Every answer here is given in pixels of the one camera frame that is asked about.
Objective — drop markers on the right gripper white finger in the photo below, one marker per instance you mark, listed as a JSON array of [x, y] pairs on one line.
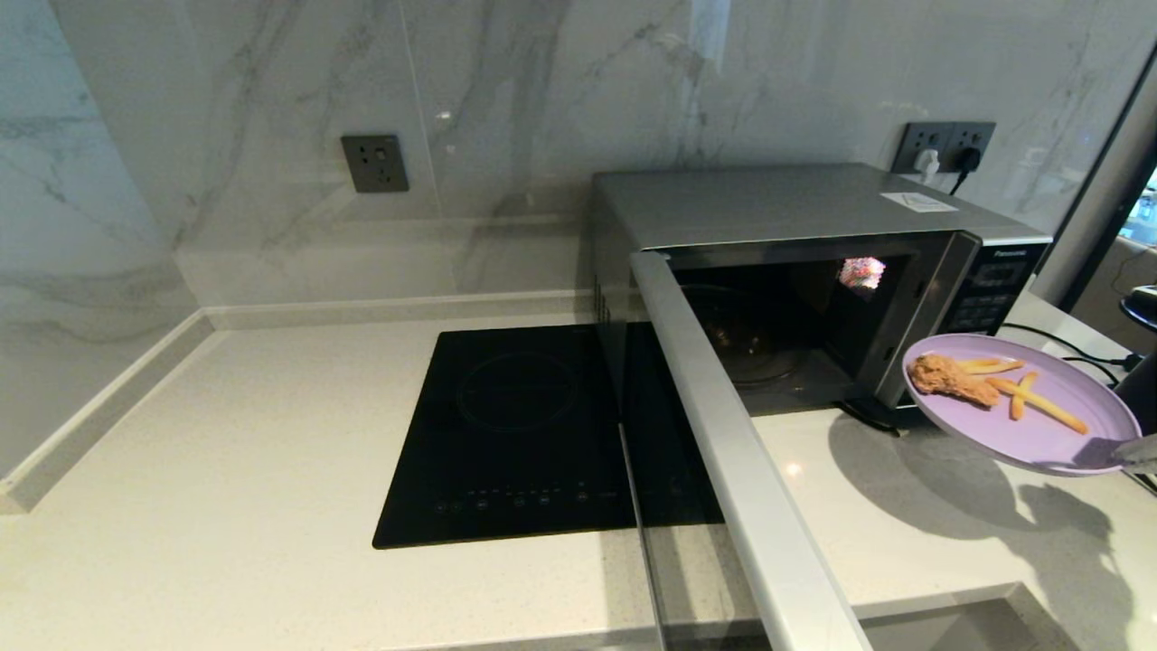
[[1141, 449]]

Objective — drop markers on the purple plate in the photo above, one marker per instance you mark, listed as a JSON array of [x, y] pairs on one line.
[[1039, 438]]

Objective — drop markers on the glass microwave turntable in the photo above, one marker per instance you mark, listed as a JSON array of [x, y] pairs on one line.
[[750, 353]]

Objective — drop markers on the silver Panasonic microwave oven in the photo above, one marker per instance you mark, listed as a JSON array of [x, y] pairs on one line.
[[768, 203]]

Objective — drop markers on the black kettle appliance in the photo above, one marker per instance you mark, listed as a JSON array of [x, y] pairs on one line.
[[1143, 389]]

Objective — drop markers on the beige armchair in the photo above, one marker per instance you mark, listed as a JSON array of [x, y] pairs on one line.
[[1107, 289]]

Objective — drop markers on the fried chicken piece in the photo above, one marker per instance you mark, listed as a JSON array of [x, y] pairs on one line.
[[949, 380]]

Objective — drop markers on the black rubber pad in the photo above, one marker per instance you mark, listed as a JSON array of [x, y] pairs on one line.
[[881, 416]]

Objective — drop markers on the white warning sticker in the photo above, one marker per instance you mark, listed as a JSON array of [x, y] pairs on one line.
[[917, 202]]

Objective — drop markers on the black power plug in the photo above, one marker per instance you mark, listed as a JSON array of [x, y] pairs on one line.
[[967, 160]]

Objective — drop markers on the white power plug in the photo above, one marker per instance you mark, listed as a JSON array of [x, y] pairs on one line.
[[926, 165]]

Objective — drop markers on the black induction cooktop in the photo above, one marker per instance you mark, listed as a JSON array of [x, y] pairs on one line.
[[506, 452]]

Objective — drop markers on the grey double wall socket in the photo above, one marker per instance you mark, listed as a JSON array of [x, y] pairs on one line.
[[924, 134]]

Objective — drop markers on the grey single wall socket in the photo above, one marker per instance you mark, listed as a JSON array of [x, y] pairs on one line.
[[374, 164]]

